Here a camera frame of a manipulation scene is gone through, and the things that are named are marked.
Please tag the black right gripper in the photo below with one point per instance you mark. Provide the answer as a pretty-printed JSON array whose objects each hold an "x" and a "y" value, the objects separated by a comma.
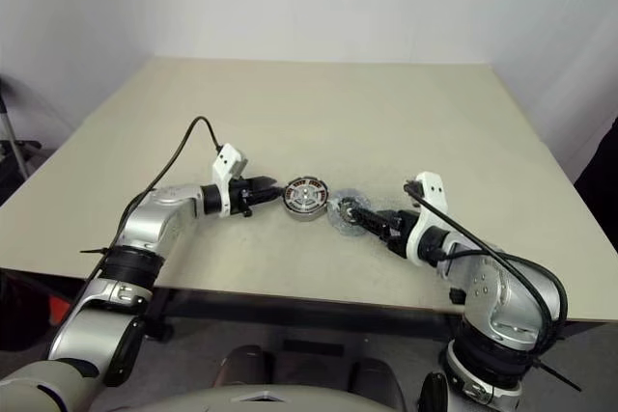
[{"x": 398, "y": 233}]

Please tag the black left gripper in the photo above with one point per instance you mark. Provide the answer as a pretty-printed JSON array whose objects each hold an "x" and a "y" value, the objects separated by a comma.
[{"x": 240, "y": 197}]

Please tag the silver toothed motor cover plate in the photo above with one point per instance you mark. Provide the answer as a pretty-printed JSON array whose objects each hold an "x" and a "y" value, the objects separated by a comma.
[{"x": 355, "y": 200}]

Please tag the motor stator with copper windings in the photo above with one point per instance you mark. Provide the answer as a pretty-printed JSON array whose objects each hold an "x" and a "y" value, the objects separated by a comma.
[{"x": 304, "y": 218}]

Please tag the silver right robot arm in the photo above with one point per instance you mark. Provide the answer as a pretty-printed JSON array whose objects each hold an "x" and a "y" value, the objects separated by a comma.
[{"x": 487, "y": 282}]

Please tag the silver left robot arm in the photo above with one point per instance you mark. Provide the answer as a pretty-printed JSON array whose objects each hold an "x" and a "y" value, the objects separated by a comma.
[{"x": 154, "y": 214}]

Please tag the black rectangular floor plate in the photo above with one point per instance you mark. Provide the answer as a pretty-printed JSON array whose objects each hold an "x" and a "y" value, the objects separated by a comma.
[{"x": 311, "y": 346}]

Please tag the dark rounded shape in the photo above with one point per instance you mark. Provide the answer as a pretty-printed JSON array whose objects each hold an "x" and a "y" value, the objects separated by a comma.
[
  {"x": 379, "y": 377},
  {"x": 244, "y": 365}
]

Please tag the grey robot torso shell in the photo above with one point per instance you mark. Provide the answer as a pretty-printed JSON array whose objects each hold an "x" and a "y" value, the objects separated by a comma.
[{"x": 217, "y": 400}]

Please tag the red object under table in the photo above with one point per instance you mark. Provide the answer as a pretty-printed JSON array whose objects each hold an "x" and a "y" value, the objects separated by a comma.
[{"x": 58, "y": 313}]

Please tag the grey tripod stand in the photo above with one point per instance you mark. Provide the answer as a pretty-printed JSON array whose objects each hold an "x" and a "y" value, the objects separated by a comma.
[{"x": 13, "y": 142}]

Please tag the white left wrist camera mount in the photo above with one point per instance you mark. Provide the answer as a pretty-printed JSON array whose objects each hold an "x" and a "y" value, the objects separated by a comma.
[{"x": 227, "y": 161}]

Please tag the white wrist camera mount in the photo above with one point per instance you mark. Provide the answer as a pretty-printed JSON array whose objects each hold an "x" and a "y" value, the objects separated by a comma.
[
  {"x": 432, "y": 190},
  {"x": 227, "y": 161}
]

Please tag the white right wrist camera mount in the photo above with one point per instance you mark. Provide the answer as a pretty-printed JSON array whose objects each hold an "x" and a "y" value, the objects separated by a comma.
[{"x": 432, "y": 190}]

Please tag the black table frame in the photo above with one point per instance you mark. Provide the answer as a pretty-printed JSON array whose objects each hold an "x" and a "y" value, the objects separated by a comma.
[{"x": 289, "y": 306}]

